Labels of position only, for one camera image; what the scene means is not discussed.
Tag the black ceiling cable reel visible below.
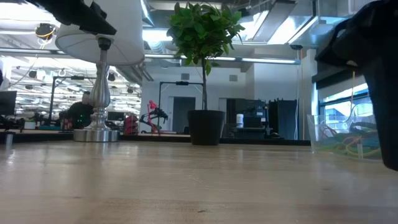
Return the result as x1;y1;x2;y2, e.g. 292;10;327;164
34;22;58;40

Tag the long ceiling light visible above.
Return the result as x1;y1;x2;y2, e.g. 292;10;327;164
146;53;302;65

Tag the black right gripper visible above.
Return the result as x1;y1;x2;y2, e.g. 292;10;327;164
337;0;398;172

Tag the silver ceiling duct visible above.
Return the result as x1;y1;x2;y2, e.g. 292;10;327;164
226;0;345;50

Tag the person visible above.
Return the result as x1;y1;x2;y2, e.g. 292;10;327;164
66;91;95;130

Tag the window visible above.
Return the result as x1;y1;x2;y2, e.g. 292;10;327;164
317;81;376;118

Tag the red tool stack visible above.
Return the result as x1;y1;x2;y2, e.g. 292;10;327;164
124;114;140;135

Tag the potted tree black pot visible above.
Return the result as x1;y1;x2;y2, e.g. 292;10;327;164
166;1;246;146

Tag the black camera stand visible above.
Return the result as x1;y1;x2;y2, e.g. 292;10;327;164
49;75;98;127
157;80;206;134

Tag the black cabinet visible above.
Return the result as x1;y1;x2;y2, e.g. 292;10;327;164
226;98;269;139

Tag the teal rubber band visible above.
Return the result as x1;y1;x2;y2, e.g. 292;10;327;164
349;121;378;132

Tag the silver table lamp white shade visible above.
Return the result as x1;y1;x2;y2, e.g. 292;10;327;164
55;0;146;143

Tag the black computer monitor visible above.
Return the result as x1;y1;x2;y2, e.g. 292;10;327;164
0;90;17;116

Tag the clear plastic bin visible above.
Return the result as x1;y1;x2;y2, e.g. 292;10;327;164
306;101;383;162

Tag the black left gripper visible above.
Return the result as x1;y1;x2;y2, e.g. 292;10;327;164
26;0;118;36

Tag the black panel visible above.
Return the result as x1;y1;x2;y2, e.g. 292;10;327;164
268;99;299;141

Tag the red rubber band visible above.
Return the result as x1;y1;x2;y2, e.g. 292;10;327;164
318;124;340;141

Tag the dark doorway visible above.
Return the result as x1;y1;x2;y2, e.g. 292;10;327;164
172;96;197;134

